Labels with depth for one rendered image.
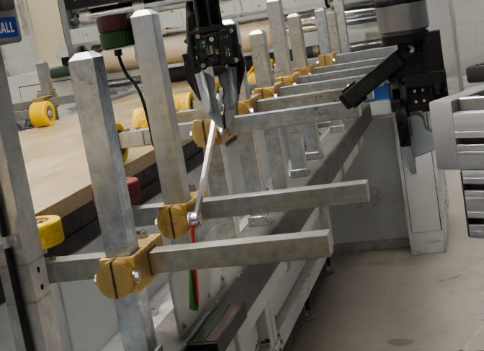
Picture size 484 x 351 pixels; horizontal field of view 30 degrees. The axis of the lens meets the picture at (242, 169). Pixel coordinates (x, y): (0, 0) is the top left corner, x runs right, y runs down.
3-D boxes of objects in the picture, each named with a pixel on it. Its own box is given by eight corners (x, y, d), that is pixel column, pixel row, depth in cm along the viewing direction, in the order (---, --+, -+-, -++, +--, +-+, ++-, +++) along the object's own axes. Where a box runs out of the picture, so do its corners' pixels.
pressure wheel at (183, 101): (191, 85, 223) (186, 105, 217) (200, 109, 228) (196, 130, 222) (168, 89, 225) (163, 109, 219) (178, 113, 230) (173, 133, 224)
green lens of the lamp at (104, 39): (145, 41, 143) (142, 27, 142) (131, 44, 137) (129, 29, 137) (109, 47, 144) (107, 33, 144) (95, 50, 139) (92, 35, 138)
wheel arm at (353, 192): (371, 202, 142) (367, 176, 141) (369, 207, 139) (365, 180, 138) (116, 230, 153) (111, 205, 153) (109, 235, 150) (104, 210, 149)
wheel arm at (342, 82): (384, 84, 213) (382, 69, 212) (383, 86, 209) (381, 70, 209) (184, 112, 225) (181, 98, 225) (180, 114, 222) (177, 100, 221)
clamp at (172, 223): (212, 215, 152) (207, 187, 152) (189, 238, 139) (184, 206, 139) (181, 219, 154) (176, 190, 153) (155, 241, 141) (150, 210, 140)
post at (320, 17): (345, 144, 315) (325, 6, 307) (343, 146, 312) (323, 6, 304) (335, 145, 316) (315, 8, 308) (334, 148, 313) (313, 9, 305)
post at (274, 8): (308, 176, 243) (281, -4, 235) (306, 179, 240) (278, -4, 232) (296, 177, 244) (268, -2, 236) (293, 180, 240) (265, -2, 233)
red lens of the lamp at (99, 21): (142, 25, 142) (139, 11, 142) (128, 27, 137) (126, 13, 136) (106, 32, 144) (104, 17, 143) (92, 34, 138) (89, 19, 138)
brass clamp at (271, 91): (288, 101, 222) (285, 80, 221) (277, 108, 209) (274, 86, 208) (263, 104, 224) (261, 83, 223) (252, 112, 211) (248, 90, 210)
